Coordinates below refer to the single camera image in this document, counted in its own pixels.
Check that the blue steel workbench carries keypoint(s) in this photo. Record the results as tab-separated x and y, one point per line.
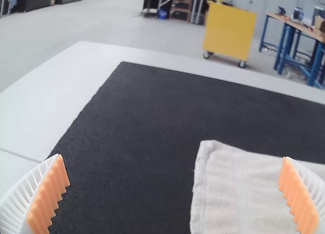
318	61

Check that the yellow wheeled cart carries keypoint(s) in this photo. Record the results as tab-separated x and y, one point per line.
228	33

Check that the grey metal table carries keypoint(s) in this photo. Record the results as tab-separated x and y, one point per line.
194	10

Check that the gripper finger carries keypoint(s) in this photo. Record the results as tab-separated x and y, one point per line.
304	198
20	206

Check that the pale towel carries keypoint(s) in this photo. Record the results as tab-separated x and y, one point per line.
228	188

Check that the black mat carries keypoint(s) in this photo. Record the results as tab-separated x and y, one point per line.
139	130

